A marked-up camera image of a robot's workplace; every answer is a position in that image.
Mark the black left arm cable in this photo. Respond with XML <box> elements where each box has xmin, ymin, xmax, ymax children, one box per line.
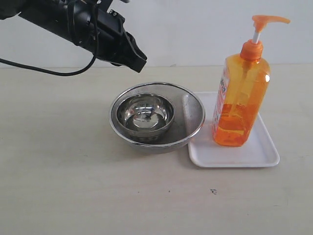
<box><xmin>0</xmin><ymin>0</ymin><xmax>101</xmax><ymax>76</ymax></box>

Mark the large steel mesh basin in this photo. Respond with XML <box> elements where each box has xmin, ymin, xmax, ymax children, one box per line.
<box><xmin>109</xmin><ymin>82</ymin><xmax>205</xmax><ymax>154</ymax></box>

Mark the small stainless steel bowl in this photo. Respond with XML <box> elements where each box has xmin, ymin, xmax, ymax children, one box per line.
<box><xmin>115</xmin><ymin>93</ymin><xmax>175</xmax><ymax>139</ymax></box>

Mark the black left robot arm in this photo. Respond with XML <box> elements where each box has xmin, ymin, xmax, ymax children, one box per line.
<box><xmin>0</xmin><ymin>0</ymin><xmax>147</xmax><ymax>76</ymax></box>

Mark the white rectangular plastic tray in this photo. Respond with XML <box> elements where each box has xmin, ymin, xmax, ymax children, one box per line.
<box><xmin>188</xmin><ymin>92</ymin><xmax>280</xmax><ymax>168</ymax></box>

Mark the orange soap pump bottle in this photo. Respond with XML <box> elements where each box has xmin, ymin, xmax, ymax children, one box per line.
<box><xmin>211</xmin><ymin>15</ymin><xmax>291</xmax><ymax>147</ymax></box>

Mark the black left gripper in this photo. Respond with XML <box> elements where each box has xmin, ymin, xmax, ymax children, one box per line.
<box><xmin>19</xmin><ymin>0</ymin><xmax>147</xmax><ymax>72</ymax></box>

